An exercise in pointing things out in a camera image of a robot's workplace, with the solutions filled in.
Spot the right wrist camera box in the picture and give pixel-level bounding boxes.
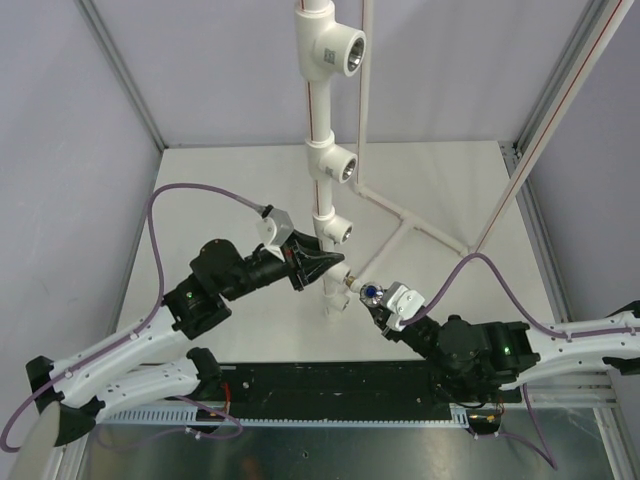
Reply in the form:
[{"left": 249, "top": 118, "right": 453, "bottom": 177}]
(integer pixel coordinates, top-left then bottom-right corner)
[{"left": 382, "top": 282, "right": 425, "bottom": 329}]

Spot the aluminium table frame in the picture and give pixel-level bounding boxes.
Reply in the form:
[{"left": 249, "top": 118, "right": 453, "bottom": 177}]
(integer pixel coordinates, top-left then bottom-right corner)
[{"left": 59, "top": 372, "right": 639, "bottom": 479}]

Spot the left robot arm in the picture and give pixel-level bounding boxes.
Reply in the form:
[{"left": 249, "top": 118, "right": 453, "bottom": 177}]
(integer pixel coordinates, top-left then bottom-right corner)
[{"left": 26, "top": 231, "right": 345, "bottom": 446}]

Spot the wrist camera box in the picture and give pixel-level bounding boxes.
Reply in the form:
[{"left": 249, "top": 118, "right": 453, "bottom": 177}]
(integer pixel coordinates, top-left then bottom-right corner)
[
  {"left": 382, "top": 282, "right": 425, "bottom": 329},
  {"left": 257, "top": 205, "right": 294, "bottom": 248}
]

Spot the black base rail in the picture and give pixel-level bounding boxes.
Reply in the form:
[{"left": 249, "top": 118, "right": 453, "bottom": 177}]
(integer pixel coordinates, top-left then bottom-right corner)
[{"left": 192, "top": 360, "right": 522, "bottom": 423}]

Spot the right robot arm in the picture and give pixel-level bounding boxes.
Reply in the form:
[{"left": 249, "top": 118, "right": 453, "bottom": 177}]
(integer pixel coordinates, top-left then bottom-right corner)
[{"left": 369, "top": 301, "right": 639, "bottom": 401}]

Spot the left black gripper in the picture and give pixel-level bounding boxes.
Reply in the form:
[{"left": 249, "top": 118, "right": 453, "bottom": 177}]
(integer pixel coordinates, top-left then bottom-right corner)
[{"left": 222, "top": 230, "right": 344, "bottom": 302}]

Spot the white PVC pipe frame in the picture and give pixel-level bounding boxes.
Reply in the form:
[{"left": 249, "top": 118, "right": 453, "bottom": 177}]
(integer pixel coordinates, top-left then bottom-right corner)
[{"left": 292, "top": 0, "right": 637, "bottom": 321}]

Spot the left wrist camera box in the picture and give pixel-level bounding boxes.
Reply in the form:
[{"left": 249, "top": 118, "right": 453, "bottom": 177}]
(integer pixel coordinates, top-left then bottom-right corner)
[{"left": 257, "top": 205, "right": 294, "bottom": 248}]

